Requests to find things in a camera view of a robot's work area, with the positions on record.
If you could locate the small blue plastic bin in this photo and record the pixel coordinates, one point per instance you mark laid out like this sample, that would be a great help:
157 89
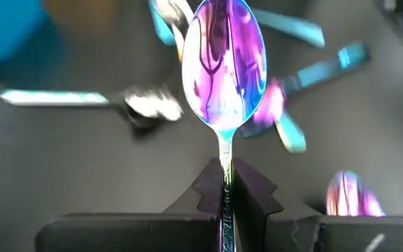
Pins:
5 28

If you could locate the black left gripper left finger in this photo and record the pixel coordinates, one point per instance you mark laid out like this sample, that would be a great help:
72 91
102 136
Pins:
135 234

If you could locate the black table mat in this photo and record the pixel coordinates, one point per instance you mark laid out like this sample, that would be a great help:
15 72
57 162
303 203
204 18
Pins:
65 168

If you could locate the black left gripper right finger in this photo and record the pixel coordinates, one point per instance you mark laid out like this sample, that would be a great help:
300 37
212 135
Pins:
292 234

